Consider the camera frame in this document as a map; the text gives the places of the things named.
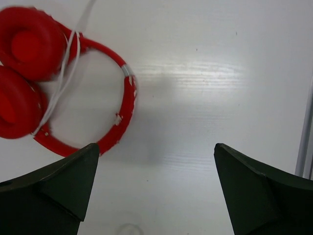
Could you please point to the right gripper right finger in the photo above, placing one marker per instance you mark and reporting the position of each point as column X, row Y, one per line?
column 261, row 199

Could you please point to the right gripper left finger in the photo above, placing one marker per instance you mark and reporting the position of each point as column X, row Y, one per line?
column 52, row 200

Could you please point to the red headphones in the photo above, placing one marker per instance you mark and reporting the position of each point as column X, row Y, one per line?
column 35, row 51

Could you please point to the aluminium table edge rail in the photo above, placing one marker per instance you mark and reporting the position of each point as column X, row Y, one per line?
column 304, row 164

